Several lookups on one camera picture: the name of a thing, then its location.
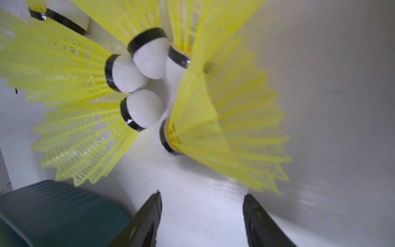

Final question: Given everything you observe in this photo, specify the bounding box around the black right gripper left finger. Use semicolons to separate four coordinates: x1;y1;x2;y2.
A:
109;191;163;247

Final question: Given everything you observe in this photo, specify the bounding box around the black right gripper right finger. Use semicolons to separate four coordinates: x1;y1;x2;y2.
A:
243;193;296;247

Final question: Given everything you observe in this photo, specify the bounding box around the teal plastic storage box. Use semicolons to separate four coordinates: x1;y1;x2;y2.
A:
1;180;130;247

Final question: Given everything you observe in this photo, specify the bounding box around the yellow shuttlecock ten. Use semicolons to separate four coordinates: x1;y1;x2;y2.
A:
31;90;164;187

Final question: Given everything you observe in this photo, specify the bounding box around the yellow shuttlecock twelve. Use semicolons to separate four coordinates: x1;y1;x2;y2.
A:
159;37;291;193

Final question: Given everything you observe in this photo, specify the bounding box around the yellow shuttlecock nine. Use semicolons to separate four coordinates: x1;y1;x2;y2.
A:
1;10;148;108

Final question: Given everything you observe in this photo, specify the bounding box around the yellow shuttlecock eleven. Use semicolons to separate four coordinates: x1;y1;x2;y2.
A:
73;0;170;80

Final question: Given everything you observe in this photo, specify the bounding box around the yellow shuttlecock seven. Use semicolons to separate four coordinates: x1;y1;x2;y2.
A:
166;1;263;89

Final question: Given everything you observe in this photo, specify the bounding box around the yellow shuttlecock six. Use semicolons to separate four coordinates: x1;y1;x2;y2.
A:
25;0;90;36

